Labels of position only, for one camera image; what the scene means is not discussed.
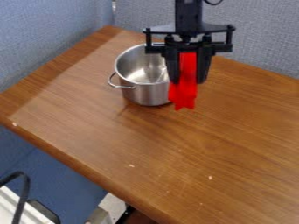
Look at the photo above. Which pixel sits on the white table leg bracket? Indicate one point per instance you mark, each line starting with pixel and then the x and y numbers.
pixel 113 211

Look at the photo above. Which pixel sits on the stainless steel pot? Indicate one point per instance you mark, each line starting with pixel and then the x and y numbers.
pixel 141 76

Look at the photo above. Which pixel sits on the red star-shaped block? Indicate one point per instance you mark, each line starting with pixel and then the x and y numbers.
pixel 182 93

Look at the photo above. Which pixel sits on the white box with black part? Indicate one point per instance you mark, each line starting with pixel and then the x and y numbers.
pixel 34 214

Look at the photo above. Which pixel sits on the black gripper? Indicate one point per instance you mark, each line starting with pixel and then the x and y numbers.
pixel 187 35

